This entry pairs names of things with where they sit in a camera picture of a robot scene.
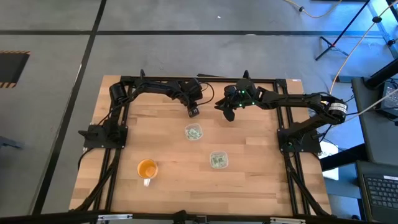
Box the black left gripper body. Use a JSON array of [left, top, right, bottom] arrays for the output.
[[179, 78, 203, 108]]

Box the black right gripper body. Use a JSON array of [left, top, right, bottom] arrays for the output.
[[223, 84, 249, 110]]

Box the green white sweetener packet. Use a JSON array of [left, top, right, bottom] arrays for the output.
[[186, 128, 201, 140], [211, 154, 226, 168]]

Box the clear plastic container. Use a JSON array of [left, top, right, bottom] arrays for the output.
[[184, 123, 204, 141], [209, 151, 229, 170]]

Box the white paper sheet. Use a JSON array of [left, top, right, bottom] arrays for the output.
[[320, 141, 340, 181]]

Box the black desk beam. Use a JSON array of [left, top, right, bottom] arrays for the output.
[[320, 143, 366, 171], [363, 57, 398, 90]]

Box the black tripod stand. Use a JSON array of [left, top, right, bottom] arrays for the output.
[[315, 0, 373, 62]]

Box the dark grey desk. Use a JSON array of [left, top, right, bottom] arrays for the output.
[[351, 76, 398, 166]]

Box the black laptop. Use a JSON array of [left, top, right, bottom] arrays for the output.
[[381, 79, 398, 110]]

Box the grey metal stand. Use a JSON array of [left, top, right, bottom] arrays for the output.
[[368, 0, 398, 60]]

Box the black keyboard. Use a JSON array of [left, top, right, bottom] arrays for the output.
[[356, 160, 398, 224]]

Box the black hazard-striped floor hatch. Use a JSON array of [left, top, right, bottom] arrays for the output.
[[0, 50, 31, 89]]

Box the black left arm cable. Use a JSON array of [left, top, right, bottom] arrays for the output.
[[198, 82, 216, 106]]

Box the black aluminium table frame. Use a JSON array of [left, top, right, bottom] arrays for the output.
[[70, 70, 332, 218]]

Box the black table-level camera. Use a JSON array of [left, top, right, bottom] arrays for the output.
[[172, 210, 189, 224]]

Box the yellow floor cable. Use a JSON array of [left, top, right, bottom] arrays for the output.
[[284, 0, 343, 19]]

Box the silver metal bracket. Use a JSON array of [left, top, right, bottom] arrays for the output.
[[97, 213, 133, 222], [269, 217, 307, 224]]

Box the yellow hanging cable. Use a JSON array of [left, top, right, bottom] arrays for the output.
[[328, 0, 398, 94]]

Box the white cable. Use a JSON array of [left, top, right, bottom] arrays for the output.
[[345, 90, 398, 122]]

